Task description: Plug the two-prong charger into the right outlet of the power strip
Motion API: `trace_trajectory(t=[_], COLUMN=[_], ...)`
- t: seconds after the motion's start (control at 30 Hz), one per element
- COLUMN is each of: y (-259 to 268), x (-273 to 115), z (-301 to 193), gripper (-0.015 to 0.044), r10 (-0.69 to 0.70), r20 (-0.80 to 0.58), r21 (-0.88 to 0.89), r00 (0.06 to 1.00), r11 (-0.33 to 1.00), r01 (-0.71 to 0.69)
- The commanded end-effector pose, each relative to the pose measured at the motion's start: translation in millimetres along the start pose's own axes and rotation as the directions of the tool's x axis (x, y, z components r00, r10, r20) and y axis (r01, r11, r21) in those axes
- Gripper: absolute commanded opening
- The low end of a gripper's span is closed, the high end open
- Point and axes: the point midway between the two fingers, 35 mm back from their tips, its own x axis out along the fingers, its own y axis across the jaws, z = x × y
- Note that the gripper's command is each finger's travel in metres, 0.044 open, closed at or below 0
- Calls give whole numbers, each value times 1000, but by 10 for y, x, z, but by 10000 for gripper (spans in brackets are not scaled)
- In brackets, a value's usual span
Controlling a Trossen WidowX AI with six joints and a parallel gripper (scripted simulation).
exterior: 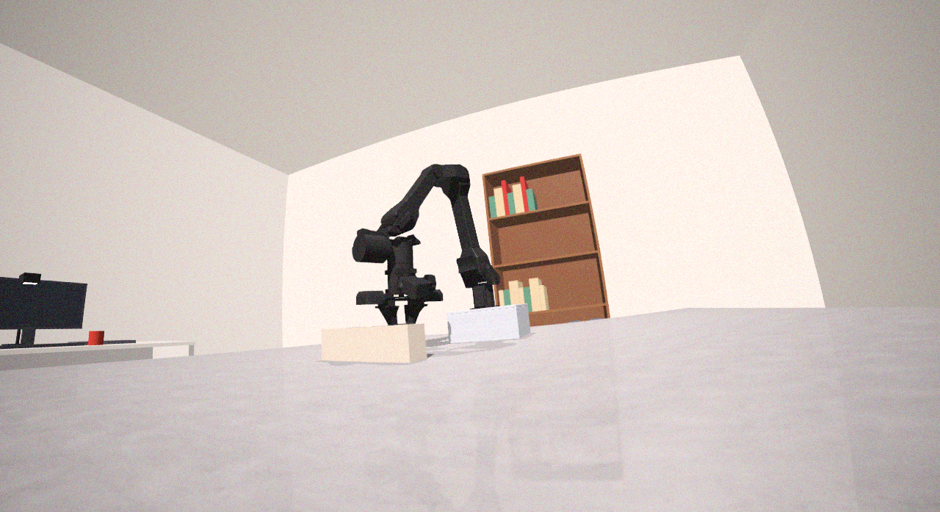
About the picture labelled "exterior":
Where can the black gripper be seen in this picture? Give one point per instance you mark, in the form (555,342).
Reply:
(386,301)

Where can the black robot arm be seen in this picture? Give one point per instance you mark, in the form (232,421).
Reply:
(473,265)

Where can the beige power strip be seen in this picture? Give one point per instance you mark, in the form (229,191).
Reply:
(389,343)

